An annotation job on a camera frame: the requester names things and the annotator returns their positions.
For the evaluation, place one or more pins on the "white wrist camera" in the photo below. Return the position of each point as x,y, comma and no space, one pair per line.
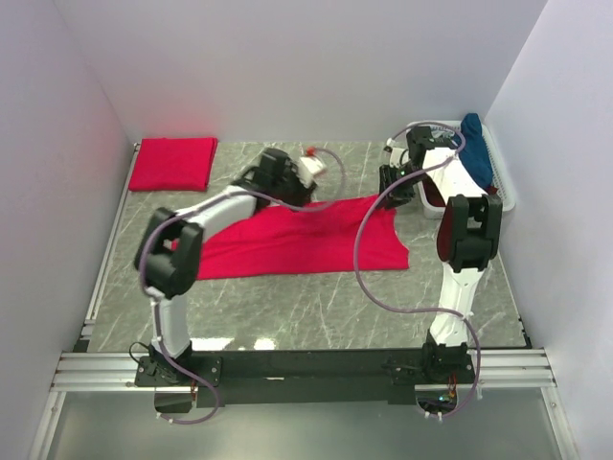
308,169
398,154

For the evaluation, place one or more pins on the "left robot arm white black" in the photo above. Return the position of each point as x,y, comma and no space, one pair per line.
168,258

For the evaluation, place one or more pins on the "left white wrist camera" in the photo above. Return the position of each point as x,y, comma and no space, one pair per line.
308,169

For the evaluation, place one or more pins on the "dark red t-shirt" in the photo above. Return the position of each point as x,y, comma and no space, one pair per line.
433,196

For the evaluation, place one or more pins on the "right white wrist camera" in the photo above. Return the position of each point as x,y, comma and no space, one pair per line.
398,154

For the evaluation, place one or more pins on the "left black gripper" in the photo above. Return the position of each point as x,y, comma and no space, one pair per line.
303,196

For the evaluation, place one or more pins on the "folded red t-shirt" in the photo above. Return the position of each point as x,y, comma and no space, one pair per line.
173,164

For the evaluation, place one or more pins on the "white plastic basket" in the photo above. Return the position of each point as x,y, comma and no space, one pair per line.
501,180

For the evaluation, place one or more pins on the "blue t-shirt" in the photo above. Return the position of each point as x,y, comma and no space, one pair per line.
474,156

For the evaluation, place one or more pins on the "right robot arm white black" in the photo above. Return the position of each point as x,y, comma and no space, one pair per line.
468,236

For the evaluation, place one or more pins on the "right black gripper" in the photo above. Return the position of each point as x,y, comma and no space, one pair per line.
396,197

